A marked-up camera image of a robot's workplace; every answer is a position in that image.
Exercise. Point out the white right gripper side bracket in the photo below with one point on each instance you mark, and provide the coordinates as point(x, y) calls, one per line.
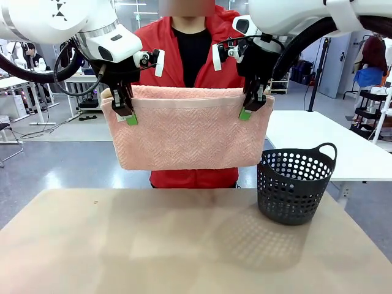
point(225, 56)

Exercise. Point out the person's left hand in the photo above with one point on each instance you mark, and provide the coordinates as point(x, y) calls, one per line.
point(267, 90)

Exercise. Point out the white gripper side bracket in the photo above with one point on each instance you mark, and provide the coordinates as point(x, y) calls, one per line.
point(225, 56)
point(151, 62)

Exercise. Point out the black perforated plastic basket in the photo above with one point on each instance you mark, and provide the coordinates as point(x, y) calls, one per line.
point(294, 186)

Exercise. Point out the large white table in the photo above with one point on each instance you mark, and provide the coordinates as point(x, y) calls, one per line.
point(324, 137)

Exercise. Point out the seated background person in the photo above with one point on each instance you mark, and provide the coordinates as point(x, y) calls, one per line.
point(34, 58)

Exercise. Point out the person in red jacket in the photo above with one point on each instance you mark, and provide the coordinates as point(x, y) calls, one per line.
point(196, 55)

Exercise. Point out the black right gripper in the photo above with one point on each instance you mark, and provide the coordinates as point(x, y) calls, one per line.
point(255, 59)

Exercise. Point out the background person in dark red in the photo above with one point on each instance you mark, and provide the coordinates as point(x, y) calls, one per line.
point(372, 53)

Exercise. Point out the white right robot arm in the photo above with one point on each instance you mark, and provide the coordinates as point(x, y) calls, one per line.
point(306, 15)

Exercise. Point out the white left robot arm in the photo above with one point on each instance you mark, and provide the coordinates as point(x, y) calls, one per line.
point(52, 21)

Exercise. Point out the white office desk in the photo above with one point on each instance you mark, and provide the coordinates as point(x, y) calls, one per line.
point(18, 92)

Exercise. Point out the blue hanging garment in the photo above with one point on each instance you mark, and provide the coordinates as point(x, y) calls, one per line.
point(369, 78)

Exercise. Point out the black utility cart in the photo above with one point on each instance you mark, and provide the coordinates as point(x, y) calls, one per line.
point(372, 110)

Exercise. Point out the black light stand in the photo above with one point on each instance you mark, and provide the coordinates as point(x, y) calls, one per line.
point(317, 73)

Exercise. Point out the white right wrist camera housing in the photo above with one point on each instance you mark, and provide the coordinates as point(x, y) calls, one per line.
point(245, 24)

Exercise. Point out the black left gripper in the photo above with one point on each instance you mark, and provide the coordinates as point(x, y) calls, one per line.
point(118, 73)

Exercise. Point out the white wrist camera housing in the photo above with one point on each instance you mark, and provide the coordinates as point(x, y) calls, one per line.
point(245, 24)
point(114, 43)

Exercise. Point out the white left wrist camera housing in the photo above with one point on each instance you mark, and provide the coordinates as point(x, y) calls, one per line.
point(114, 43)

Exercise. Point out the white left gripper side bracket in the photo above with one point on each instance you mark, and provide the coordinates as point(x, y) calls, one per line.
point(151, 62)

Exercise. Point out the person's right hand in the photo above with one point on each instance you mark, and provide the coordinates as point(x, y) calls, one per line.
point(107, 93)

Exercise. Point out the pink towel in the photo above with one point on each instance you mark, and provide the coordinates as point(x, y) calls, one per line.
point(190, 137)

